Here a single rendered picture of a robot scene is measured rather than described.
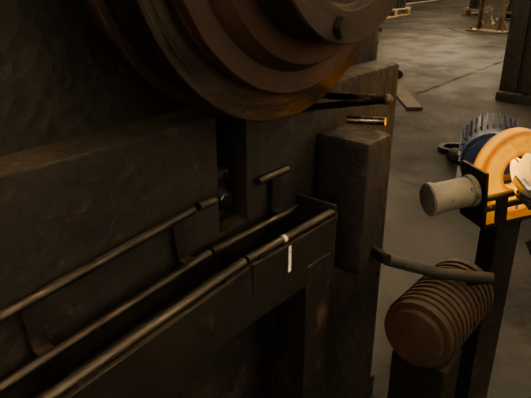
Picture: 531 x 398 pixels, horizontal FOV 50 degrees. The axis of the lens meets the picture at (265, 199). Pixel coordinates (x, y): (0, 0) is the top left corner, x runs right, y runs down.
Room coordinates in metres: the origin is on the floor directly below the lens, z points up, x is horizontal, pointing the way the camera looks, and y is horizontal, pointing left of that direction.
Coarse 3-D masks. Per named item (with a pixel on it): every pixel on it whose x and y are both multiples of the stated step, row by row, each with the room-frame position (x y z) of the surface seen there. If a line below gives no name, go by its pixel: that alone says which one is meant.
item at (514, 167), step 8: (512, 160) 0.97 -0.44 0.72; (520, 160) 0.93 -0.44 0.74; (528, 160) 0.91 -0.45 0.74; (512, 168) 0.94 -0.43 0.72; (520, 168) 0.93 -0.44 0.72; (528, 168) 0.91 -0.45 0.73; (512, 176) 0.93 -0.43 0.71; (520, 176) 0.92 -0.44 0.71; (528, 176) 0.90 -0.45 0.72; (528, 184) 0.90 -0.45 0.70
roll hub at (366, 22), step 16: (256, 0) 0.58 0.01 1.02; (272, 0) 0.56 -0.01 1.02; (288, 0) 0.55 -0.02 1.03; (304, 0) 0.56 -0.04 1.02; (320, 0) 0.58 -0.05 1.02; (336, 0) 0.62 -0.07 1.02; (352, 0) 0.65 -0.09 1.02; (368, 0) 0.66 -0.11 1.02; (384, 0) 0.68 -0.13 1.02; (272, 16) 0.58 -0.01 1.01; (288, 16) 0.57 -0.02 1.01; (304, 16) 0.56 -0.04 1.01; (320, 16) 0.58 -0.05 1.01; (336, 16) 0.60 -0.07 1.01; (352, 16) 0.63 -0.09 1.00; (368, 16) 0.65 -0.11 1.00; (384, 16) 0.68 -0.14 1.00; (288, 32) 0.61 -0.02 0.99; (304, 32) 0.59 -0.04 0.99; (320, 32) 0.58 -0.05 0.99; (352, 32) 0.63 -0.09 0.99; (368, 32) 0.66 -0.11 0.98
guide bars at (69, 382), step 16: (304, 224) 0.72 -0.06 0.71; (272, 240) 0.68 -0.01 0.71; (288, 240) 0.69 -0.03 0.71; (256, 256) 0.64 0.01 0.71; (224, 272) 0.60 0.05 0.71; (208, 288) 0.57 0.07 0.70; (176, 304) 0.54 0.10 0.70; (160, 320) 0.52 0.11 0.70; (128, 336) 0.49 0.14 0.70; (144, 336) 0.50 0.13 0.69; (112, 352) 0.47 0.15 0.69; (96, 368) 0.45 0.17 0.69; (64, 384) 0.43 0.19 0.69; (80, 384) 0.43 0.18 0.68
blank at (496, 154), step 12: (504, 132) 0.97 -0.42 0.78; (516, 132) 0.96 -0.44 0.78; (528, 132) 0.96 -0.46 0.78; (492, 144) 0.96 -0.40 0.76; (504, 144) 0.94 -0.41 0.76; (516, 144) 0.95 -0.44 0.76; (528, 144) 0.96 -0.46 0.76; (480, 156) 0.96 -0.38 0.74; (492, 156) 0.94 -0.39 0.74; (504, 156) 0.94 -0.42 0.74; (516, 156) 0.95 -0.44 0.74; (480, 168) 0.94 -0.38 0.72; (492, 168) 0.94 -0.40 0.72; (504, 168) 0.95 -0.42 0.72; (492, 180) 0.94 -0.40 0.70; (492, 192) 0.94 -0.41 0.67
